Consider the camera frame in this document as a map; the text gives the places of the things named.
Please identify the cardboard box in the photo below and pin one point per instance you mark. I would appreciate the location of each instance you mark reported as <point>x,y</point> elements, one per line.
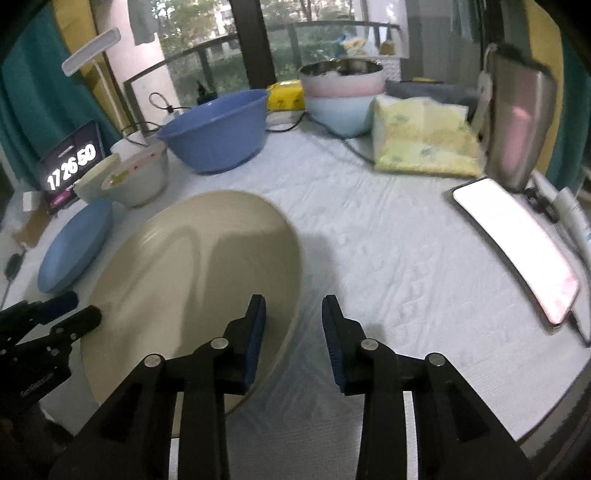
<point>30,228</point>

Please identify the blue plastic basin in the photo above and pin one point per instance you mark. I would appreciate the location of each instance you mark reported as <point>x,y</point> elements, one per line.
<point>217,134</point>

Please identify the smartphone with lit screen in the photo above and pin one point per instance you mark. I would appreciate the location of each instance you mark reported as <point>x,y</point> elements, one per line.
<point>512,230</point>

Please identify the teal curtain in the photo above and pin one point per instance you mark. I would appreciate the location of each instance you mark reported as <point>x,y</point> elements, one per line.
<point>41,92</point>

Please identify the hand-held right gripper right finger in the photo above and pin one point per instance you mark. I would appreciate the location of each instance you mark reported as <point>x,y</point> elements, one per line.
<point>331,341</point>

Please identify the black balcony railing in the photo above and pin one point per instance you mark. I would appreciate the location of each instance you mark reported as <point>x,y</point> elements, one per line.
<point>203,50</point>

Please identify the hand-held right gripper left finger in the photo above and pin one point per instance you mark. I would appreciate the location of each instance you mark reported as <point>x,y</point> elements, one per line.
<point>256,341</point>

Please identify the white tube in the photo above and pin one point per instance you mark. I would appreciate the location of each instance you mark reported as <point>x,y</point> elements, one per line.
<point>572,210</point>

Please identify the large cream plate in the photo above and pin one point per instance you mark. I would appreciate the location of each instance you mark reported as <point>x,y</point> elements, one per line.
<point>184,277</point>

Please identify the tablet showing clock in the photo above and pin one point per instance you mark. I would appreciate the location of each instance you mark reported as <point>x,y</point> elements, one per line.
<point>69,166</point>

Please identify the small blue plate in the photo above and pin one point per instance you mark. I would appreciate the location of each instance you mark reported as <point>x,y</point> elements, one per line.
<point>74,249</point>

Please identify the stacked steel pastel bowls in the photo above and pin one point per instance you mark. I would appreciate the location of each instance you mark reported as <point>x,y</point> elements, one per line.
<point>341,101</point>

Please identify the yellow printed carton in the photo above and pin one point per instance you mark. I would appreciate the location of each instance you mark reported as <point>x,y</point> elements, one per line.
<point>356,44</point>

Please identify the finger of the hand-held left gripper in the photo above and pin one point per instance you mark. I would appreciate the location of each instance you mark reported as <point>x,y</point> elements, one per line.
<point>57,305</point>
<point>81,319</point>

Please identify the yellow printed tissue pack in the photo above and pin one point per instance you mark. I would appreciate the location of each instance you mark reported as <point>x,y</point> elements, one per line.
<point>425,138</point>

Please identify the hanging grey cloth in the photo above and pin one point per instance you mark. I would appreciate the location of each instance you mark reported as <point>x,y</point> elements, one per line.
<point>142,21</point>

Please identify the yellow wet wipes packet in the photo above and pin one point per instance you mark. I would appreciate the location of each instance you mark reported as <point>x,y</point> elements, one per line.
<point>287,96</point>

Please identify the white round container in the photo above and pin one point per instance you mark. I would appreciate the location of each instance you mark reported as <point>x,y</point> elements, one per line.
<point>127,143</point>

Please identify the stainless steel tumbler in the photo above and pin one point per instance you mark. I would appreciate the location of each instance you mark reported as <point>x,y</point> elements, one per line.
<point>519,124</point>

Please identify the white desk lamp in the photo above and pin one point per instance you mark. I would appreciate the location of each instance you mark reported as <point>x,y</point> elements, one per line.
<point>92,53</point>

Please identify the white strawberry print bowl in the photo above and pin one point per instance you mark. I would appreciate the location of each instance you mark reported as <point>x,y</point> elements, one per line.
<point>138,180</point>

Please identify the cream bowl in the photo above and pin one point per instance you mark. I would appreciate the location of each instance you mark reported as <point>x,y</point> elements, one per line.
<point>92,182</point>

